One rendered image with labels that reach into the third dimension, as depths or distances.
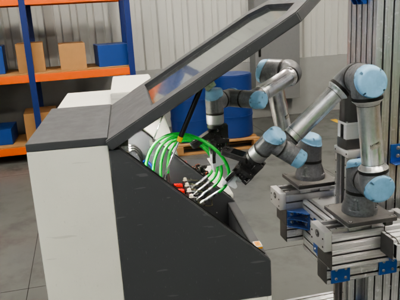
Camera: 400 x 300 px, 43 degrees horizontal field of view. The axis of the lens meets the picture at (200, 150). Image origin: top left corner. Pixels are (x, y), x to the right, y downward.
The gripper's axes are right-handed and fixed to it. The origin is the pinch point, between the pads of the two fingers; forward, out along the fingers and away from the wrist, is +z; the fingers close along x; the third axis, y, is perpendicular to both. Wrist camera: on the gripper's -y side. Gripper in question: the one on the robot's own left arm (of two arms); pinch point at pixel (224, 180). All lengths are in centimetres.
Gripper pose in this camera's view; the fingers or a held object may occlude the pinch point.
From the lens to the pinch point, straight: 214.7
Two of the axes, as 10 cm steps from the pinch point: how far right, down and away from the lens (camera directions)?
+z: -5.0, 5.9, 6.3
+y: 7.5, 6.6, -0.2
